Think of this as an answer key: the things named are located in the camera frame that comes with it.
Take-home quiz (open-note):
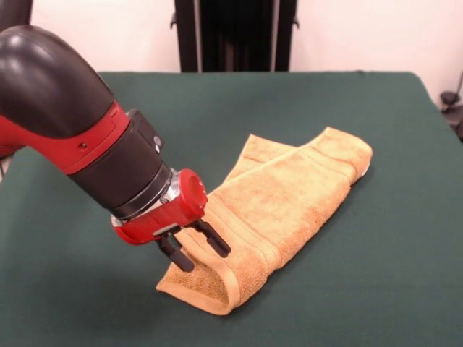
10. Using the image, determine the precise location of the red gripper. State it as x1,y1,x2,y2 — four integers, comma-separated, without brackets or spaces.
112,168,232,273

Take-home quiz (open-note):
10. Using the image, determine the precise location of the tan terry towel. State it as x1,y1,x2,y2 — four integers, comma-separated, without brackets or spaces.
155,125,374,316

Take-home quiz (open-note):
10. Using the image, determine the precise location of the dark green table cloth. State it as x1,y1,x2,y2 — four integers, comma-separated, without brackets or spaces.
0,70,463,347

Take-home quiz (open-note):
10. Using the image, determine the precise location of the tall black metal rack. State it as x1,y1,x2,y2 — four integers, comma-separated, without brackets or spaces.
169,0,301,73

